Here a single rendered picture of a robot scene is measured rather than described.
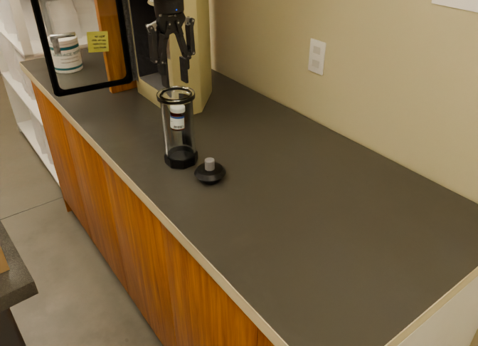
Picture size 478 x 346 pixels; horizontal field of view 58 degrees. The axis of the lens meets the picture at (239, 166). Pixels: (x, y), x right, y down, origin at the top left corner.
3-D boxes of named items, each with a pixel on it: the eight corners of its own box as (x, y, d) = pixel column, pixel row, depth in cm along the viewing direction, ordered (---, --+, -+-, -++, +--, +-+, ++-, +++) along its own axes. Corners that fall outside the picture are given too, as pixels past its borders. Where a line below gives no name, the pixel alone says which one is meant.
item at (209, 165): (214, 166, 131) (213, 147, 128) (232, 180, 125) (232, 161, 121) (188, 176, 127) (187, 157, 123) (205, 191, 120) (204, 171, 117)
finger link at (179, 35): (167, 18, 112) (171, 16, 113) (181, 56, 120) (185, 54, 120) (175, 21, 110) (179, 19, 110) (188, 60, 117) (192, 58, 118)
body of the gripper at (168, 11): (175, -9, 112) (178, 27, 117) (146, -5, 108) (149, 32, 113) (190, -4, 107) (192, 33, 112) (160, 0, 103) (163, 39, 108)
